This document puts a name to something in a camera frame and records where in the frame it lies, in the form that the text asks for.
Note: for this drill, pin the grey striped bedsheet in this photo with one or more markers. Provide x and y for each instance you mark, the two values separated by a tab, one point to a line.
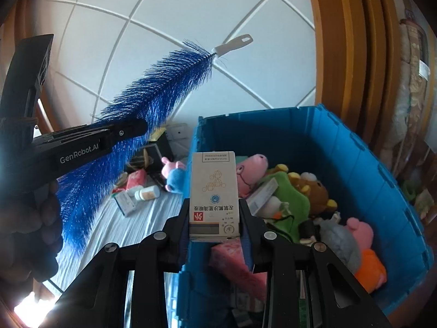
136	232

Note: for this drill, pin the pig plush blue shirt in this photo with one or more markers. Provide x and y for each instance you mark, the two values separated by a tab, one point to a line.
174	177

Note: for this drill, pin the grey plush toy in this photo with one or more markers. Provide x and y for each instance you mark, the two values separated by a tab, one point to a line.
341	242

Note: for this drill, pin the gold flat box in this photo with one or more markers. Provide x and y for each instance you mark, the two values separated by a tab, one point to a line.
158	134

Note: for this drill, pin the green plastic object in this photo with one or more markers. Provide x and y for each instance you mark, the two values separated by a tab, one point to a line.
409	188

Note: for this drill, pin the pink patterned tissue pack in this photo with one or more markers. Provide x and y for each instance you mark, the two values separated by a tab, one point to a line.
232	266

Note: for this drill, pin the white wall socket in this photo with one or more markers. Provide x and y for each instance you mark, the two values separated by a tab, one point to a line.
177	130

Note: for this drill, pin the white padded headboard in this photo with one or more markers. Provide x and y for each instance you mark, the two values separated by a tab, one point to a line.
136	13

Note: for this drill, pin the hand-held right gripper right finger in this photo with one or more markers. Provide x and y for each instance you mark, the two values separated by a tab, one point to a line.
246	247

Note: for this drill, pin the red white packet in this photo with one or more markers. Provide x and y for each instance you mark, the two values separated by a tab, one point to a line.
136	179

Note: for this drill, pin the brown bear plush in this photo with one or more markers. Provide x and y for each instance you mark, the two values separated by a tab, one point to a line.
317	194

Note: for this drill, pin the small white medicine box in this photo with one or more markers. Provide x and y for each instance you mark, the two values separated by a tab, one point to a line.
213	194

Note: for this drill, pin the blue white medicine box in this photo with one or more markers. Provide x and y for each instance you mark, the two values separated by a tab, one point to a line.
124	204

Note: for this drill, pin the white flat box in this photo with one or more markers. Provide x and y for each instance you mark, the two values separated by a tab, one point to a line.
262	193

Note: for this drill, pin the blue plastic storage crate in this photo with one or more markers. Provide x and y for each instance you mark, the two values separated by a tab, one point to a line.
307	136

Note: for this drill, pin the wooden door frame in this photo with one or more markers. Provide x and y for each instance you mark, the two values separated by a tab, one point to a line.
341	41

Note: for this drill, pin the black gift bag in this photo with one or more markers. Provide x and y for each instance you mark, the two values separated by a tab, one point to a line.
158	150

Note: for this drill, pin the rolled patterned carpet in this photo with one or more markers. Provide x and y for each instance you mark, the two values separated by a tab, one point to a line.
406	92

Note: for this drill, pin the pig plush orange dress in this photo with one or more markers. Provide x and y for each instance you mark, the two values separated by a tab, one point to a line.
370	270

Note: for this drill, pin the white pill bottle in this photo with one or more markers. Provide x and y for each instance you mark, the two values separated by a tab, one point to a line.
146	194

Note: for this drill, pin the pig plush teal dress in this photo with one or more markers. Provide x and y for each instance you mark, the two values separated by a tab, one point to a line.
252	170

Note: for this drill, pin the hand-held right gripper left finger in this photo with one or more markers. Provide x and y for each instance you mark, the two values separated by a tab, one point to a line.
184	251

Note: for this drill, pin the blue bristle brush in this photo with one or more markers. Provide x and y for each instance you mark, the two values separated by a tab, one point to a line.
164	85

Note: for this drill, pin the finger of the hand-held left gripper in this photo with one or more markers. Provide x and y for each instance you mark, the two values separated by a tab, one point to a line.
129	129

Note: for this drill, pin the person's left hand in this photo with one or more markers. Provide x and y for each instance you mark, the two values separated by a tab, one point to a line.
30	239

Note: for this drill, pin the green dinosaur plush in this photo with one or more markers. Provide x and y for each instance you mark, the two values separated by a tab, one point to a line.
286	191

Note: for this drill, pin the pale green bag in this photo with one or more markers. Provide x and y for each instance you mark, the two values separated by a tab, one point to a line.
425	203

